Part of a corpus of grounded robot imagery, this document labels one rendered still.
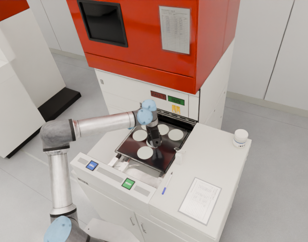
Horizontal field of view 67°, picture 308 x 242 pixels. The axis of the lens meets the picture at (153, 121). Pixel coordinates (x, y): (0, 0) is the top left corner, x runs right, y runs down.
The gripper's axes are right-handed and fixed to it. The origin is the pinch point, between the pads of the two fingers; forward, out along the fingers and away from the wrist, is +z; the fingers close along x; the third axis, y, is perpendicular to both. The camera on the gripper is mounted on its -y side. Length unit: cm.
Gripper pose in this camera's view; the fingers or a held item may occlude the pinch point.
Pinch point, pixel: (155, 147)
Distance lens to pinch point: 145.8
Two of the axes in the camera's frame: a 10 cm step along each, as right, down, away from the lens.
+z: 1.0, 7.0, 7.1
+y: -2.0, -6.8, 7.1
